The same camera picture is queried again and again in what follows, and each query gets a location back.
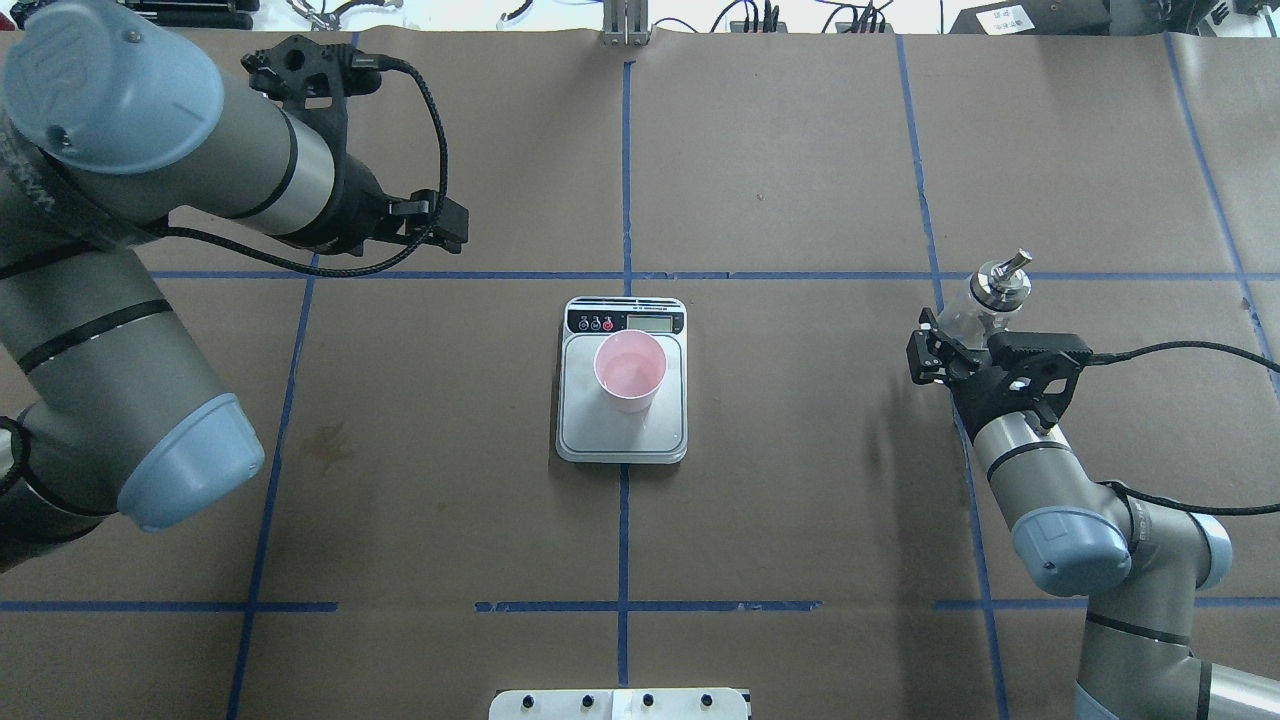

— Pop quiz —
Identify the left black camera cable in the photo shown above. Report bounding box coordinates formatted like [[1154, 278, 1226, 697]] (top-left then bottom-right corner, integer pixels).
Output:
[[165, 55, 451, 279]]

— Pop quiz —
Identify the white camera stand pole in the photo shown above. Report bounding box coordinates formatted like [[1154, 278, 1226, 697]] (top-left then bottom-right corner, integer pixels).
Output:
[[488, 687, 753, 719]]

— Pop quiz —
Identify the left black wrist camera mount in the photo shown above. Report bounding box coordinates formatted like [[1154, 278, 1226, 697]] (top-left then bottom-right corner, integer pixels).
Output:
[[239, 35, 387, 111]]

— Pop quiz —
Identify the black box with white label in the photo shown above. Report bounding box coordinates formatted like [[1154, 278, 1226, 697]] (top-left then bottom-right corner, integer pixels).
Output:
[[947, 1, 1112, 36]]

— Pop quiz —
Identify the silver digital kitchen scale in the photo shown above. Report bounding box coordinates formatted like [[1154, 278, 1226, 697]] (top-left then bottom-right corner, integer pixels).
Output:
[[556, 296, 689, 464]]

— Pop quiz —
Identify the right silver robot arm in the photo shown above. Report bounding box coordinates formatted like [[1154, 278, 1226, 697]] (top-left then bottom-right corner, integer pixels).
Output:
[[906, 307, 1277, 719]]

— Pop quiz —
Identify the pink plastic cup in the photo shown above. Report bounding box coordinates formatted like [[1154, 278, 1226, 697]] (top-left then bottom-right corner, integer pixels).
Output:
[[593, 329, 668, 414]]

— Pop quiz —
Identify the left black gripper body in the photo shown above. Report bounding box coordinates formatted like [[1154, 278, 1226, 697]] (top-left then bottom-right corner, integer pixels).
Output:
[[291, 150, 442, 251]]

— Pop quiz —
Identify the black folded tripod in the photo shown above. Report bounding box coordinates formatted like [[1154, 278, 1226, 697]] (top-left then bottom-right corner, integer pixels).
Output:
[[119, 1, 261, 29]]

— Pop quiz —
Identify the right black camera cable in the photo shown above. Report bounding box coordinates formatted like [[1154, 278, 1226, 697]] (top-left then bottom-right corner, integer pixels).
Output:
[[1085, 340, 1280, 518]]

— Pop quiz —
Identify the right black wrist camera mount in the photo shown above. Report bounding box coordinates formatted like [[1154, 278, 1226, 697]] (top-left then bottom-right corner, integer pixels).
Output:
[[987, 331, 1094, 430]]

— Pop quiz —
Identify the aluminium frame post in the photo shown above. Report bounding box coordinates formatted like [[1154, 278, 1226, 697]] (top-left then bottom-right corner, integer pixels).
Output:
[[600, 0, 652, 47]]

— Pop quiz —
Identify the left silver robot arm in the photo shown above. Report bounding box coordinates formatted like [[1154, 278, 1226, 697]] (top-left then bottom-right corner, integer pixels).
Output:
[[1, 1, 468, 571]]

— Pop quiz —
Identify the clear glass sauce bottle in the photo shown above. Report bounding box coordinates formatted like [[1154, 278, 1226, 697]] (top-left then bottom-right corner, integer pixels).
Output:
[[940, 249, 1033, 345]]

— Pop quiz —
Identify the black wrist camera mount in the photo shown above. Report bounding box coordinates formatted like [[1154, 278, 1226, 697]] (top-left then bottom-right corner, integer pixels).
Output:
[[987, 331, 1094, 430], [239, 35, 387, 111]]

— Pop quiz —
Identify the black camera cable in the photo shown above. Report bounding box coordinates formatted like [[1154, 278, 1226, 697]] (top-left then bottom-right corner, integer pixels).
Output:
[[1085, 340, 1280, 518], [165, 55, 451, 279]]

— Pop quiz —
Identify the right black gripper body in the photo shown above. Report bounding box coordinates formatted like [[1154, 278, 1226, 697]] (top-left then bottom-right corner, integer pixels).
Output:
[[945, 345, 1041, 441]]

